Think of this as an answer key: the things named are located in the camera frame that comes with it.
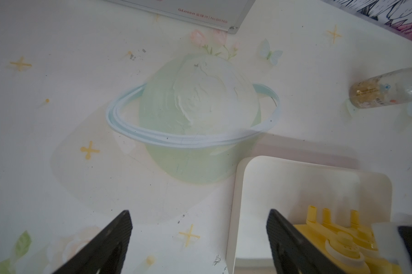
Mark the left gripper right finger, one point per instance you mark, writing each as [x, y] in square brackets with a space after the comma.
[292, 253]

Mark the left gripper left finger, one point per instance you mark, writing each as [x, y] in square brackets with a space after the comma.
[106, 252]

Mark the white rectangular tray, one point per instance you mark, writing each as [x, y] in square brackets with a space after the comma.
[264, 183]

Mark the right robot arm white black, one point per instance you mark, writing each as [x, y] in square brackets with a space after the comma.
[394, 241]

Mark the small glass bottle brown cap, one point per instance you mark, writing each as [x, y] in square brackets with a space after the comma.
[392, 88]

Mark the silver aluminium first aid case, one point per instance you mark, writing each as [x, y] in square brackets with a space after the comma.
[225, 15]

